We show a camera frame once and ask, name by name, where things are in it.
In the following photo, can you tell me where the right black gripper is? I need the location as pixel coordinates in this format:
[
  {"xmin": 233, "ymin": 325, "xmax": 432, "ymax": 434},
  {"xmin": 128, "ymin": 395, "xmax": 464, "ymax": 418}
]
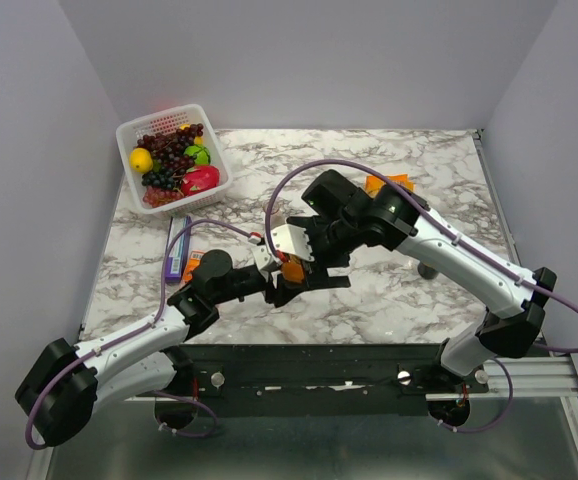
[{"xmin": 293, "ymin": 216, "xmax": 361, "ymax": 293}]

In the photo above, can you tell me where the orange juice bottle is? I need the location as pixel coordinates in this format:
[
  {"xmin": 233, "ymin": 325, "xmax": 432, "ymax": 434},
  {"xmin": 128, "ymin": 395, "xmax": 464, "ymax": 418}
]
[{"xmin": 280, "ymin": 255, "xmax": 309, "ymax": 289}]

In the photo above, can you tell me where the clear milk bottle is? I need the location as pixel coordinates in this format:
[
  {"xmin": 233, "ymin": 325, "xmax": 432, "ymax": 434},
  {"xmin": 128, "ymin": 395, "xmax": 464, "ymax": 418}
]
[{"xmin": 264, "ymin": 201, "xmax": 286, "ymax": 230}]

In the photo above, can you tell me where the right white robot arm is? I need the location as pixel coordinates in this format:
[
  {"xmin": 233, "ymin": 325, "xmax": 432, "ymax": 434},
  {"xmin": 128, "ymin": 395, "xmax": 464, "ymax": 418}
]
[{"xmin": 290, "ymin": 170, "xmax": 557, "ymax": 392}]

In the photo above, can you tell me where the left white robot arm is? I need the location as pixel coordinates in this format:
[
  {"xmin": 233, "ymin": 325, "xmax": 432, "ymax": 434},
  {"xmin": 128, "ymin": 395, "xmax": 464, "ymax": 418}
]
[{"xmin": 15, "ymin": 246, "xmax": 290, "ymax": 450}]

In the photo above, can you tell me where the orange snack box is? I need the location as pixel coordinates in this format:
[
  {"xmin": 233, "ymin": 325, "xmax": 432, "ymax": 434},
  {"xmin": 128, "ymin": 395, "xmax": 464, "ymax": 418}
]
[{"xmin": 181, "ymin": 250, "xmax": 204, "ymax": 284}]

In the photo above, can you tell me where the purple flat box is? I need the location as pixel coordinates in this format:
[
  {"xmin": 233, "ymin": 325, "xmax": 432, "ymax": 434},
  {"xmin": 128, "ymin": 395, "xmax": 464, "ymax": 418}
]
[{"xmin": 165, "ymin": 216, "xmax": 192, "ymax": 285}]

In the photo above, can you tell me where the black drink can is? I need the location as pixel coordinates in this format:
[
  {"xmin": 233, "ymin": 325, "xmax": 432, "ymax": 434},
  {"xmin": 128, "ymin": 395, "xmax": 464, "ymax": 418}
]
[{"xmin": 417, "ymin": 263, "xmax": 438, "ymax": 280}]

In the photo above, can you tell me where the orange snack bag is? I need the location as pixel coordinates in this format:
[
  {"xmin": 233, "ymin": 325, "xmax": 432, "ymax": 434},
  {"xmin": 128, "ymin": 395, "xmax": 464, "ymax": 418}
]
[{"xmin": 364, "ymin": 174, "xmax": 415, "ymax": 197}]

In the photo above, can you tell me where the pink dragon fruit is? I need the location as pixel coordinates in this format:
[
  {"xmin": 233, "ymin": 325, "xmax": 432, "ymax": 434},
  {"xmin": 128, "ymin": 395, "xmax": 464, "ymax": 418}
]
[{"xmin": 180, "ymin": 165, "xmax": 220, "ymax": 197}]

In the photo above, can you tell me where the light red grape bunch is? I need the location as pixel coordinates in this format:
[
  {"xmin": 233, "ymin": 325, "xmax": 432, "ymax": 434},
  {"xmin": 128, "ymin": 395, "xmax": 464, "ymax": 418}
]
[{"xmin": 142, "ymin": 186, "xmax": 184, "ymax": 208}]

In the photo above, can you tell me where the dark blue grape bunch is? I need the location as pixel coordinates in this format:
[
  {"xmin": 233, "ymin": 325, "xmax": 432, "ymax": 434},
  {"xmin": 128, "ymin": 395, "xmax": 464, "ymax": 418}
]
[{"xmin": 142, "ymin": 169, "xmax": 177, "ymax": 190}]

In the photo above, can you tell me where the dark red grape bunch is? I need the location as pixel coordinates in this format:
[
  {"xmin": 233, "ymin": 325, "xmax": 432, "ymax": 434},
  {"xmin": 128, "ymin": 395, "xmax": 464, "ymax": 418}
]
[{"xmin": 136, "ymin": 123, "xmax": 207, "ymax": 173}]

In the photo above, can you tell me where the yellow lemon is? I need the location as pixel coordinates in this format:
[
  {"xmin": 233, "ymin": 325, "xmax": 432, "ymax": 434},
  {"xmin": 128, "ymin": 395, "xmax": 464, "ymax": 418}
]
[{"xmin": 129, "ymin": 147, "xmax": 154, "ymax": 174}]

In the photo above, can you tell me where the white plastic fruit basket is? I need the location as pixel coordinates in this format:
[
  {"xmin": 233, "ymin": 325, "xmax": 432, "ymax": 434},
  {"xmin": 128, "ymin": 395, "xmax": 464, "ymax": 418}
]
[{"xmin": 116, "ymin": 104, "xmax": 233, "ymax": 215}]

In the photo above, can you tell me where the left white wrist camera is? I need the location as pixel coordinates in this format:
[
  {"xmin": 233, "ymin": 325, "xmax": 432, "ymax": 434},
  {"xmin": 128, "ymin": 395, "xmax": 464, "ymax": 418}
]
[{"xmin": 252, "ymin": 244, "xmax": 281, "ymax": 274}]

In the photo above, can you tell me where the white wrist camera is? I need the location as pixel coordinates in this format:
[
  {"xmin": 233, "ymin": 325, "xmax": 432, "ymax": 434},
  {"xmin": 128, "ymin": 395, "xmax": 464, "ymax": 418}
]
[
  {"xmin": 252, "ymin": 244, "xmax": 281, "ymax": 274},
  {"xmin": 271, "ymin": 224, "xmax": 314, "ymax": 262}
]

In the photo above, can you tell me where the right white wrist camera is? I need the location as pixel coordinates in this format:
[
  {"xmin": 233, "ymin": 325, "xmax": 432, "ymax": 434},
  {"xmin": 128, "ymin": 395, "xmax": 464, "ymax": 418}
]
[{"xmin": 271, "ymin": 224, "xmax": 314, "ymax": 262}]

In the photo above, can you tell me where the black mounting rail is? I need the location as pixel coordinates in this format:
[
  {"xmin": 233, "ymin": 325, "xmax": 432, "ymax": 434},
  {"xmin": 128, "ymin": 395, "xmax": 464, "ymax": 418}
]
[{"xmin": 117, "ymin": 344, "xmax": 492, "ymax": 426}]

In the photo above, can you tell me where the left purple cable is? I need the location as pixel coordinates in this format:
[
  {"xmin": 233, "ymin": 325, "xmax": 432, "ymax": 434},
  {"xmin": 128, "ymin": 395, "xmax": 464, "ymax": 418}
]
[{"xmin": 24, "ymin": 218, "xmax": 263, "ymax": 450}]

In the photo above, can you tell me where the purple cable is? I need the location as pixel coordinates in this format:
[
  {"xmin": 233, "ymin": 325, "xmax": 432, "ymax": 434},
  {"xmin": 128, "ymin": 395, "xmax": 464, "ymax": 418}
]
[
  {"xmin": 24, "ymin": 218, "xmax": 263, "ymax": 450},
  {"xmin": 263, "ymin": 158, "xmax": 578, "ymax": 355}
]

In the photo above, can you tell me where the aluminium extrusion rail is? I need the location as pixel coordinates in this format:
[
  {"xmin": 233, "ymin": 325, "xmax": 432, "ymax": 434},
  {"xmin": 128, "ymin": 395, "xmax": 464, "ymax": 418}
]
[{"xmin": 426, "ymin": 355, "xmax": 578, "ymax": 401}]

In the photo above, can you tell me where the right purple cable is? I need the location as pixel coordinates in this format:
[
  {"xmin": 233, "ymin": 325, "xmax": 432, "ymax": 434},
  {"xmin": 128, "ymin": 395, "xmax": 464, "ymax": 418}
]
[{"xmin": 263, "ymin": 158, "xmax": 578, "ymax": 355}]

